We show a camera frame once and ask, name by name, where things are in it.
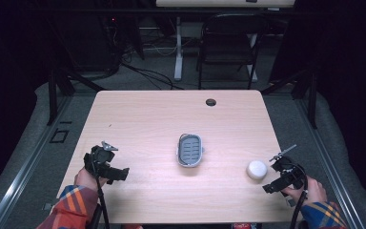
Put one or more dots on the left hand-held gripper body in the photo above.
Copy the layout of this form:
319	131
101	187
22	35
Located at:
100	158

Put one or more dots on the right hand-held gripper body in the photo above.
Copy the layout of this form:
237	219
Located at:
288	170

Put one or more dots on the round white soap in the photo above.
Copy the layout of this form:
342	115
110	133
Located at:
256	169

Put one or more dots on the grey soap dish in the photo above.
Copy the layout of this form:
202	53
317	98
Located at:
190	150

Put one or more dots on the person's left hand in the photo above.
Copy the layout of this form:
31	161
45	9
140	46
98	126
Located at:
87	180

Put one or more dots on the person's right hand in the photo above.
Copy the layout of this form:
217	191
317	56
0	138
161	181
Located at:
314	192

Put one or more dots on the red packet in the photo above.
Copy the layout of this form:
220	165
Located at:
241	226

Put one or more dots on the black metal stand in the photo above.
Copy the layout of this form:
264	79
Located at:
52	95
312	101

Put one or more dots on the black table grommet hole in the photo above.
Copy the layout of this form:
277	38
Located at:
211	102

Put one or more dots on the dark computer tower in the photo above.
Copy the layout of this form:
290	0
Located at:
109	41

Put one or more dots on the white desk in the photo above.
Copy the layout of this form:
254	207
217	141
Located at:
178	57

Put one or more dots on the black folding chair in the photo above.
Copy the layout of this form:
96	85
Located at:
228	47

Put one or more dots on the aluminium floor rail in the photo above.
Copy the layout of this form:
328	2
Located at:
25	171
333	178

